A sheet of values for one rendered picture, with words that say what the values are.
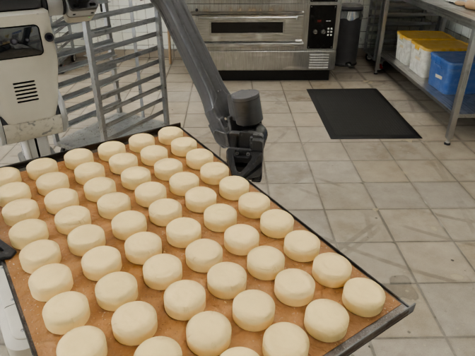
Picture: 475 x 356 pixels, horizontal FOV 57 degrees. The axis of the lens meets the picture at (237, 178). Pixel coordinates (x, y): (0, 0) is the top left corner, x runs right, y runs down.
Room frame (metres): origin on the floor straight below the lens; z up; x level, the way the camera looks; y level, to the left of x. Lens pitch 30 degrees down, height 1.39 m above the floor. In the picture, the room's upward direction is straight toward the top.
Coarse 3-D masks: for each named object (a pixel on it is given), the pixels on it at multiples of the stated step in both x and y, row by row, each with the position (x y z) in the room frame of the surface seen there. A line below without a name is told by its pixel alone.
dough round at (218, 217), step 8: (208, 208) 0.56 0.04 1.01; (216, 208) 0.56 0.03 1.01; (224, 208) 0.56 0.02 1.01; (232, 208) 0.56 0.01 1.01; (208, 216) 0.54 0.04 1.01; (216, 216) 0.54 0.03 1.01; (224, 216) 0.54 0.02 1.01; (232, 216) 0.54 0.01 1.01; (208, 224) 0.54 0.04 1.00; (216, 224) 0.53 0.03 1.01; (224, 224) 0.53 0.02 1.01; (232, 224) 0.54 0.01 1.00
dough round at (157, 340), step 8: (160, 336) 0.33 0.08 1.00; (144, 344) 0.32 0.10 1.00; (152, 344) 0.32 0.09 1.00; (160, 344) 0.32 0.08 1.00; (168, 344) 0.32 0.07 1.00; (176, 344) 0.32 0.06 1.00; (136, 352) 0.31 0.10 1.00; (144, 352) 0.31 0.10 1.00; (152, 352) 0.31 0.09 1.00; (160, 352) 0.31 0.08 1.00; (168, 352) 0.31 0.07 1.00; (176, 352) 0.31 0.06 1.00
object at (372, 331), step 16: (160, 128) 0.86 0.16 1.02; (96, 144) 0.78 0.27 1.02; (32, 160) 0.71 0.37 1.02; (304, 224) 0.55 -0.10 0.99; (384, 288) 0.43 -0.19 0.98; (16, 304) 0.38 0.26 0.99; (384, 320) 0.37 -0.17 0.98; (400, 320) 0.38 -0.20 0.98; (352, 336) 0.35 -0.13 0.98; (368, 336) 0.34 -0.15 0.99; (32, 352) 0.32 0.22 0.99; (336, 352) 0.33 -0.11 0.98; (352, 352) 0.33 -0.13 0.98
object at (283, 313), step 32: (96, 160) 0.73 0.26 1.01; (32, 192) 0.62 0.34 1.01; (128, 192) 0.63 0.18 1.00; (0, 224) 0.54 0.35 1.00; (96, 224) 0.54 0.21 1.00; (256, 224) 0.55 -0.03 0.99; (64, 256) 0.47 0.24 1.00; (224, 256) 0.48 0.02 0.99; (256, 288) 0.42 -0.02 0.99; (320, 288) 0.42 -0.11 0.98; (32, 320) 0.36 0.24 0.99; (96, 320) 0.37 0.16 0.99; (160, 320) 0.37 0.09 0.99; (288, 320) 0.37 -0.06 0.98; (352, 320) 0.37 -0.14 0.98; (128, 352) 0.32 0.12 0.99; (192, 352) 0.32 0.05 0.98; (320, 352) 0.33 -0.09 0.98
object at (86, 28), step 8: (88, 24) 2.46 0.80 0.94; (88, 32) 2.45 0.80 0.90; (88, 40) 2.44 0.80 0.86; (88, 48) 2.45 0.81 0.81; (88, 56) 2.45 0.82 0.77; (88, 64) 2.46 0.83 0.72; (96, 72) 2.46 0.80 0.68; (96, 80) 2.45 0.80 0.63; (96, 88) 2.44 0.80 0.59; (96, 96) 2.45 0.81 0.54; (96, 104) 2.45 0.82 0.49; (104, 120) 2.46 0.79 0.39; (104, 128) 2.45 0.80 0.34; (104, 136) 2.44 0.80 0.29
